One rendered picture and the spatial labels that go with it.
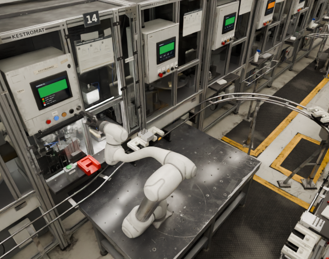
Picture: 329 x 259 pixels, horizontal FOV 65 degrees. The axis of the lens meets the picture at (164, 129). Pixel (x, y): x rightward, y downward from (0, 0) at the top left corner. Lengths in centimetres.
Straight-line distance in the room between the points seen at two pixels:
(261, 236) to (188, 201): 103
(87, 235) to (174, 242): 119
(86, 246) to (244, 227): 161
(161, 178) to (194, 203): 94
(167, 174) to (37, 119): 100
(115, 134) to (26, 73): 64
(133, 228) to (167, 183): 61
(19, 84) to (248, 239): 243
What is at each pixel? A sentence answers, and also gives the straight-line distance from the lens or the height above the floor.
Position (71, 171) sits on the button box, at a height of 100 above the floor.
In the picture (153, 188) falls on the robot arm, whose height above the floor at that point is 145.
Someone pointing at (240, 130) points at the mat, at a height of 1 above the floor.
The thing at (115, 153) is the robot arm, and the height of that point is 128.
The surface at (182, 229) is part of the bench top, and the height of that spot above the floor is 68.
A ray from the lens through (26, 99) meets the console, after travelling 185.
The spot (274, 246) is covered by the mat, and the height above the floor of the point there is 1.
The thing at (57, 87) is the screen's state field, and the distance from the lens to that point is 189.
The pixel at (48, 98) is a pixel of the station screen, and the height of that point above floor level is 160.
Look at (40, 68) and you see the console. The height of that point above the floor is 179.
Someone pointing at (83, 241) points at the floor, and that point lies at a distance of 295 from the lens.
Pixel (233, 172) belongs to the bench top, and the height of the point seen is 68.
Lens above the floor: 247
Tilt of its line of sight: 37 degrees down
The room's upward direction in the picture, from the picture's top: straight up
